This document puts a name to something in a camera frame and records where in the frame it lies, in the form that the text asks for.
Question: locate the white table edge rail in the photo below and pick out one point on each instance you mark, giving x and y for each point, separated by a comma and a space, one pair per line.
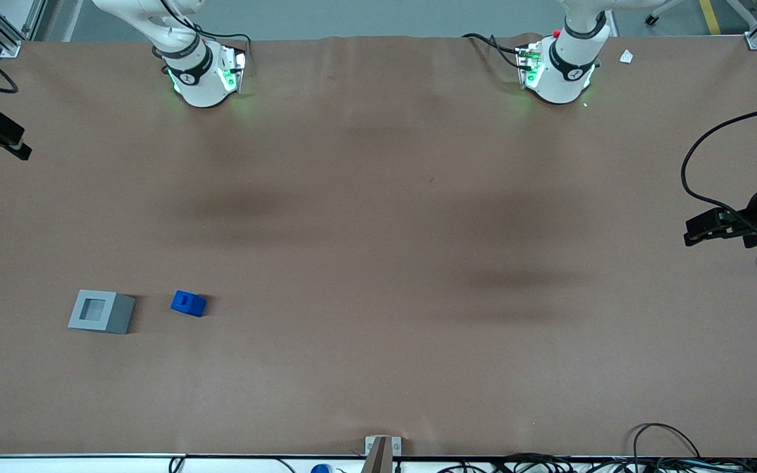
69, 464

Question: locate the blue plastic part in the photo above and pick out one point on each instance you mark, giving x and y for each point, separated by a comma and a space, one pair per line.
189, 303

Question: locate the grey table edge bracket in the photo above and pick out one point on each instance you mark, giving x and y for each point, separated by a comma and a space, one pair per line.
378, 460

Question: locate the white paper scrap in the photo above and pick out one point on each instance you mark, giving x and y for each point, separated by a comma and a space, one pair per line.
626, 56

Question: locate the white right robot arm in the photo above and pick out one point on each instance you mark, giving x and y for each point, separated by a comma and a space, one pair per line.
198, 82

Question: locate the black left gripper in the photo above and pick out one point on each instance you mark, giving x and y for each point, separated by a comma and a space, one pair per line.
754, 217

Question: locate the blue round cap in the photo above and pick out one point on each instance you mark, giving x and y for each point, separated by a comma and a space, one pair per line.
320, 469

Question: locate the metal mounting bracket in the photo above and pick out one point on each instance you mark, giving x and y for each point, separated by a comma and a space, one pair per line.
370, 445

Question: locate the brown table cover sheet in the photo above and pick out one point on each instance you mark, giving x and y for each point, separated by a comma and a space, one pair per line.
378, 263

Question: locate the gray square base block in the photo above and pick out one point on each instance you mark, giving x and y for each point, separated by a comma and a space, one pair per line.
115, 316

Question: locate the white chair leg caster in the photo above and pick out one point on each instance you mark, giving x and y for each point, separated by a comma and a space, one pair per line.
664, 8

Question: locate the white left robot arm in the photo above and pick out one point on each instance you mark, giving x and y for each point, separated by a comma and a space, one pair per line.
566, 75

